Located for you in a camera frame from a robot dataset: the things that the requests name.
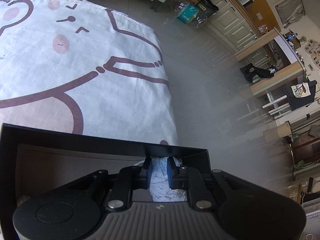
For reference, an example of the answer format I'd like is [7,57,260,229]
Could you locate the black cardboard box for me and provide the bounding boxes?
[1,124,210,239]

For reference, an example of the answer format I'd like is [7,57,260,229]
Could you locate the light blue yarn bundle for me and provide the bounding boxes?
[132,157,187,203]

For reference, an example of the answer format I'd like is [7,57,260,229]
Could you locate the large clear water bottle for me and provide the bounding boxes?
[174,0,207,30]

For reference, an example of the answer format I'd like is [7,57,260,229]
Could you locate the black bin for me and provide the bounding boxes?
[196,0,219,18]

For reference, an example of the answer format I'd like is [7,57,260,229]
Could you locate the cream kitchen cabinets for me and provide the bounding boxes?
[205,0,261,53]

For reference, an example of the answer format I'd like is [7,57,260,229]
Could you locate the black shoes on floor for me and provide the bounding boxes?
[240,63,274,83]

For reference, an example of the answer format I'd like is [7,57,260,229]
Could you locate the wooden counter post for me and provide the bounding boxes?
[234,28,306,98]

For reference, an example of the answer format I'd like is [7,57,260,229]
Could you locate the black printed t-shirt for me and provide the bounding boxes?
[283,80,317,111]

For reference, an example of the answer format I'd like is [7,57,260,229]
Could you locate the cartoon bear bed sheet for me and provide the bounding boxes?
[1,0,178,145]

